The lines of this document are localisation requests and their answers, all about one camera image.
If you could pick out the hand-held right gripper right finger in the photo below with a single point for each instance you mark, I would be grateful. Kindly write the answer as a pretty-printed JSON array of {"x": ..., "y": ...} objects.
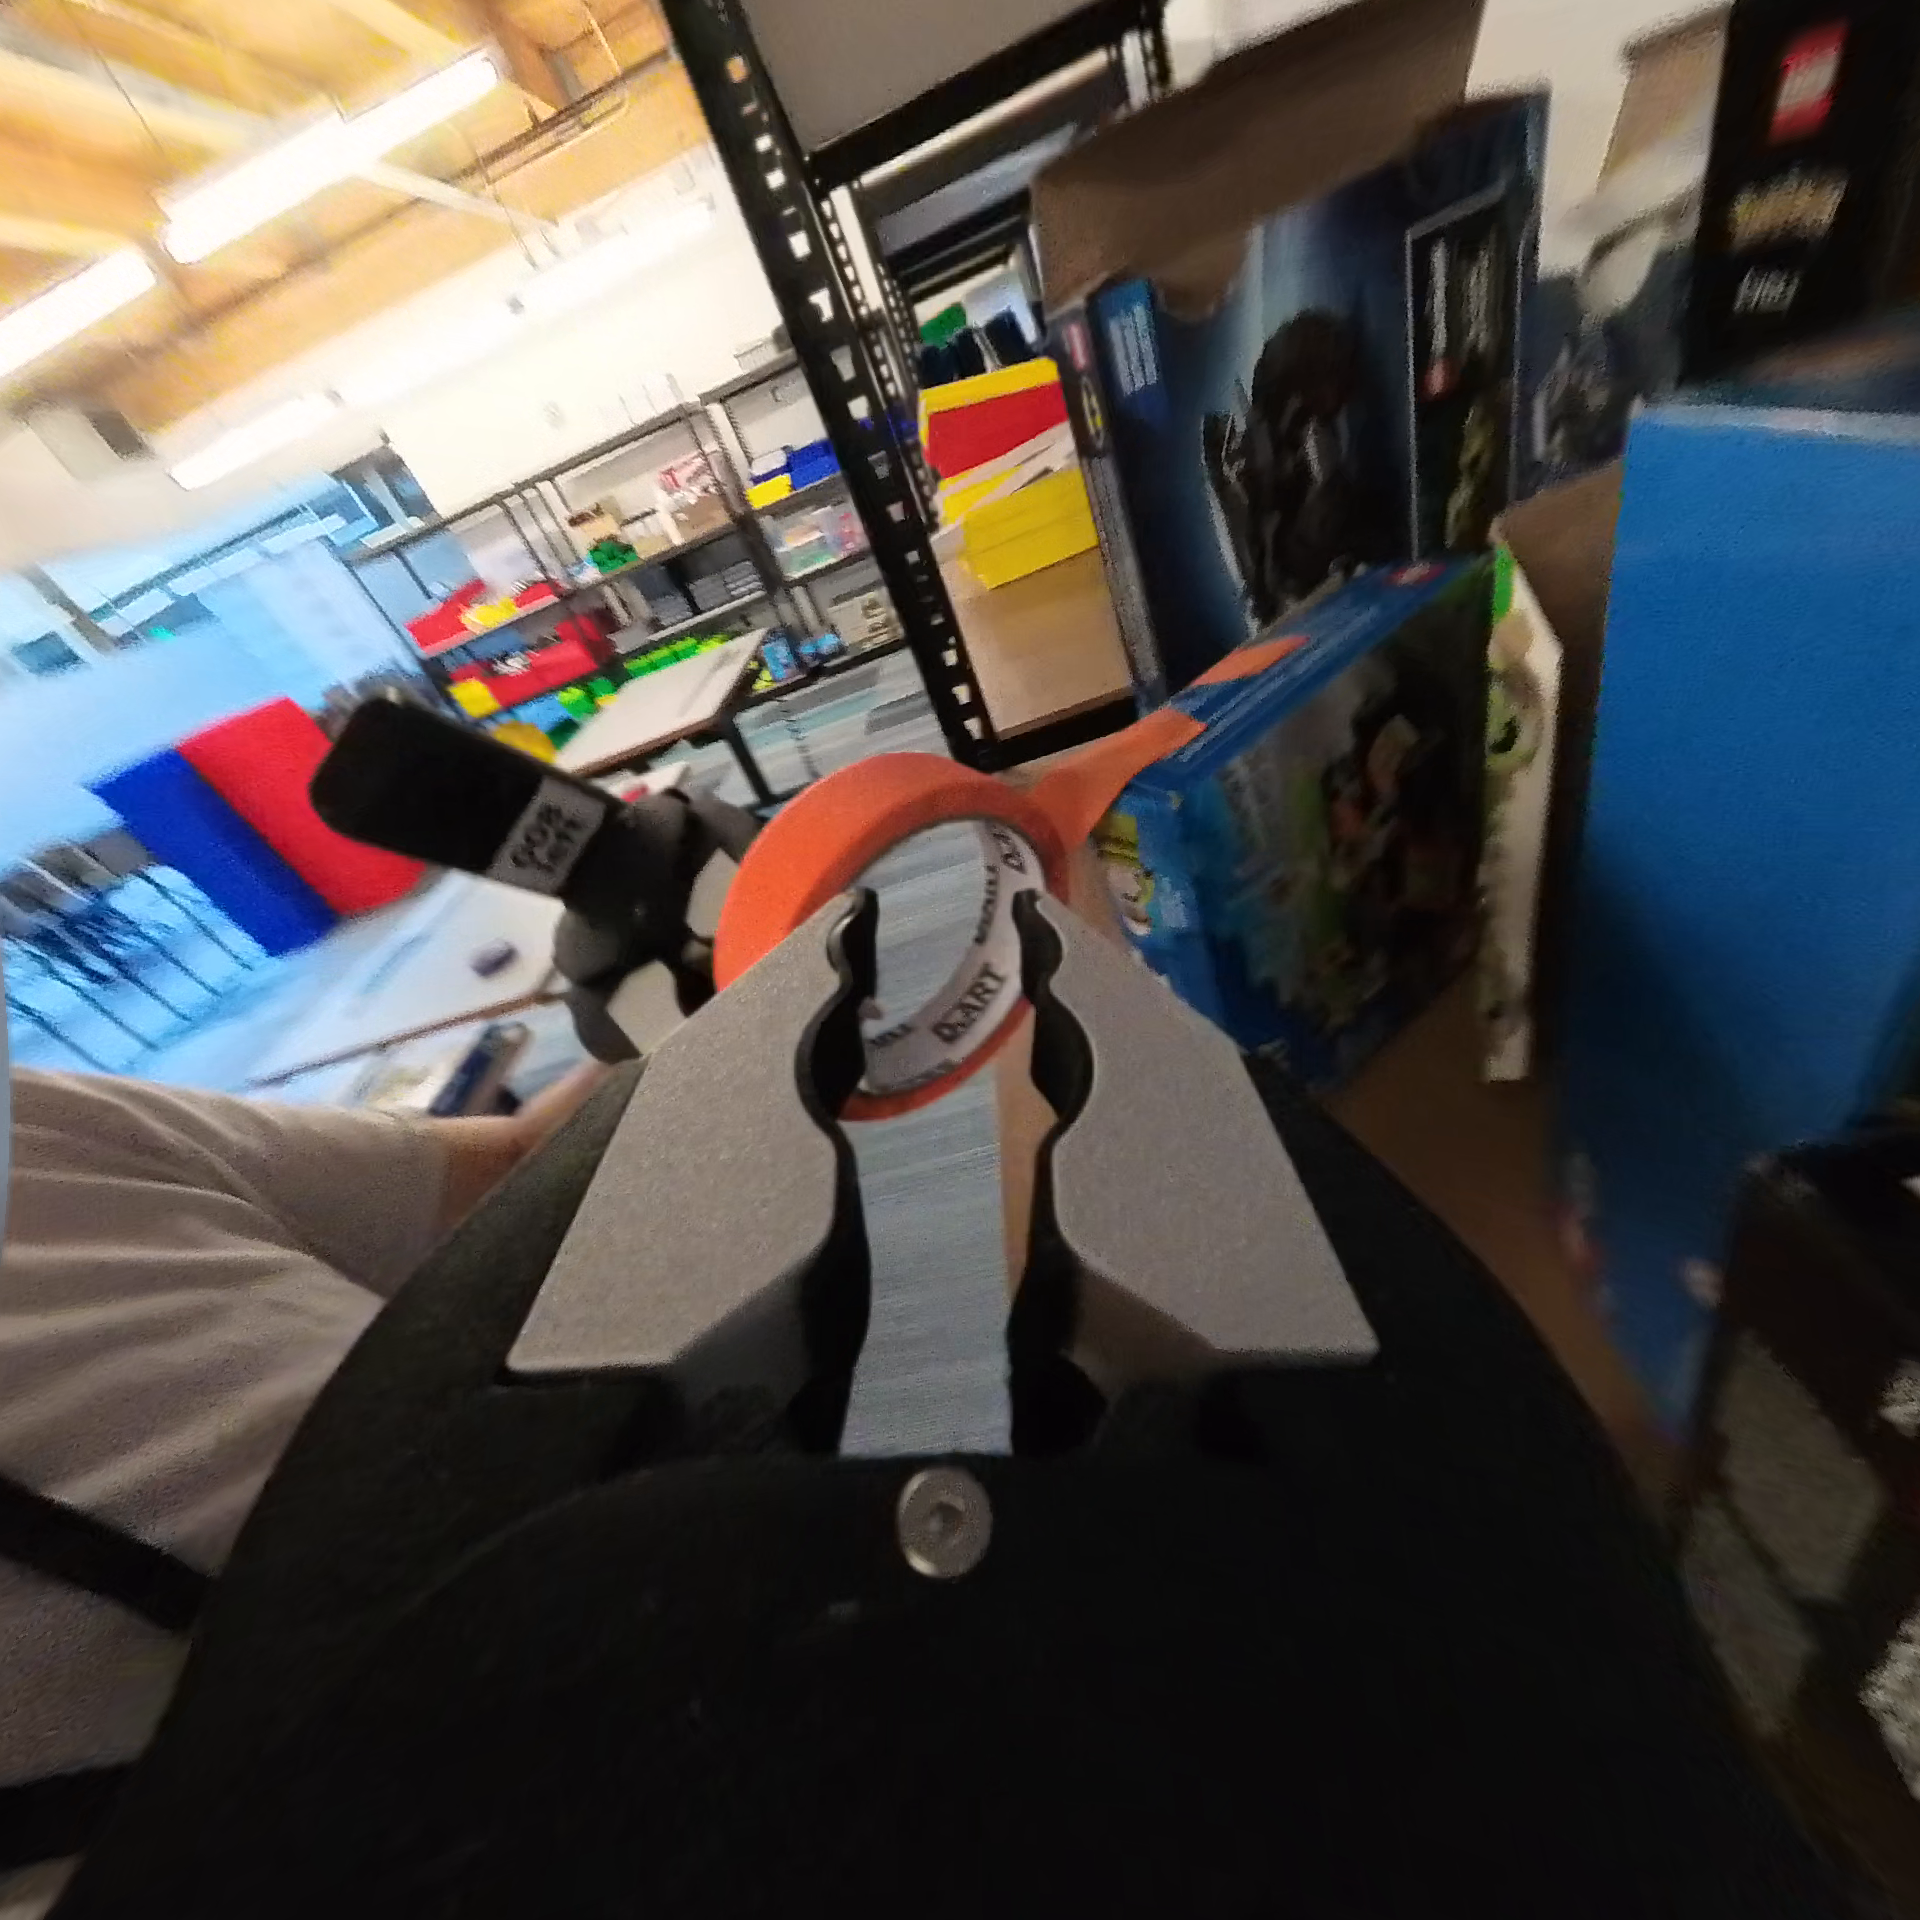
[{"x": 1184, "y": 1201}]

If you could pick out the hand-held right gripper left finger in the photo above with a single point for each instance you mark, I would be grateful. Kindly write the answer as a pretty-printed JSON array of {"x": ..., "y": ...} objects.
[{"x": 707, "y": 1201}]

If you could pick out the blue toy car box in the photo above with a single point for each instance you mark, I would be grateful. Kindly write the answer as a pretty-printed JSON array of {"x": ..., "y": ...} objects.
[{"x": 1324, "y": 841}]

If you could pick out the orange masking tape roll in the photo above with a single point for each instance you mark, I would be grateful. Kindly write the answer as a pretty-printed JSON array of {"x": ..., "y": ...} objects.
[{"x": 842, "y": 832}]

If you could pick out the person's left forearm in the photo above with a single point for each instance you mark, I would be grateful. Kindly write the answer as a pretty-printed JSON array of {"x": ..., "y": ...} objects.
[{"x": 521, "y": 1116}]

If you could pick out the red and blue panel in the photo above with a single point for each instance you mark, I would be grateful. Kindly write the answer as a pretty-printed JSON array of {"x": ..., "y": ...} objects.
[{"x": 254, "y": 817}]

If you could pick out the shelf with coloured bins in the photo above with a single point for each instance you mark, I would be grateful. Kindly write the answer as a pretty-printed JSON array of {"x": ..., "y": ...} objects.
[{"x": 596, "y": 598}]

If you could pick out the white table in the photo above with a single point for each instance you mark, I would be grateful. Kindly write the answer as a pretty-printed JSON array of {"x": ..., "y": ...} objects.
[{"x": 677, "y": 701}]

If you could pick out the person's white shirt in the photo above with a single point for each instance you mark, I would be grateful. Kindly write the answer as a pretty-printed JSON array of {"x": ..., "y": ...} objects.
[{"x": 168, "y": 1322}]

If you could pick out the black metal shelf rack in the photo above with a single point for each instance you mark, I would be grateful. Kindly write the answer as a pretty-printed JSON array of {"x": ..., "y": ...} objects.
[{"x": 859, "y": 390}]

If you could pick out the green toy box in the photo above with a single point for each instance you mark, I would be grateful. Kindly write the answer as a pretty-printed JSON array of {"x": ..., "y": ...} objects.
[{"x": 1518, "y": 716}]

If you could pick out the long ceiling light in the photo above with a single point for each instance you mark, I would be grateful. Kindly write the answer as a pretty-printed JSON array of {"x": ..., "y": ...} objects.
[
  {"x": 322, "y": 150},
  {"x": 69, "y": 309}
]

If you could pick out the stack of yellow red bins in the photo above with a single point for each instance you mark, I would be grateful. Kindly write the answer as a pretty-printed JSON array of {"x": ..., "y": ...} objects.
[{"x": 1021, "y": 478}]

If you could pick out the plain blue brick-pattern box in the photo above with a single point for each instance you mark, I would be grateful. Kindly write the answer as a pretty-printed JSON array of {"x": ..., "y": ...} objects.
[{"x": 1753, "y": 824}]

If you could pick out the dark patterned box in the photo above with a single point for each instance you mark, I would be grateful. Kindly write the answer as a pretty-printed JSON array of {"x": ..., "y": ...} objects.
[{"x": 1801, "y": 1501}]

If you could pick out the dark blue toy box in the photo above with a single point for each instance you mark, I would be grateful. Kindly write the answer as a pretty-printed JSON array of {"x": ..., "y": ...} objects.
[{"x": 1292, "y": 404}]

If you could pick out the brown cardboard box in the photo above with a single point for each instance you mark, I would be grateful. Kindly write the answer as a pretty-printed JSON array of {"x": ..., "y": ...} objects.
[{"x": 1242, "y": 135}]

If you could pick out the black toy box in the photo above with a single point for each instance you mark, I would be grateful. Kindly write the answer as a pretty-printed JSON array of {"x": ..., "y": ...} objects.
[{"x": 1801, "y": 163}]

